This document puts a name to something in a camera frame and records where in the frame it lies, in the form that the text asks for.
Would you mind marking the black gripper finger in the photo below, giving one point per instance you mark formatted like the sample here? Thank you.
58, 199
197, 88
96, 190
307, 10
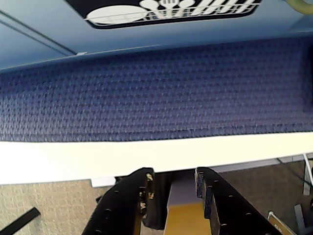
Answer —
122, 203
227, 208

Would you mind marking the blue woven cloth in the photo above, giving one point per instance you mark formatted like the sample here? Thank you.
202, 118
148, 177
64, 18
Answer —
156, 98

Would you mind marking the blue wooden toy kitchen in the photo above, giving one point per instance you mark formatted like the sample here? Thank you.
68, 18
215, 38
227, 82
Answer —
156, 47

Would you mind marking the white metal frame leg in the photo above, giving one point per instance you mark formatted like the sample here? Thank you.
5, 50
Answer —
307, 176

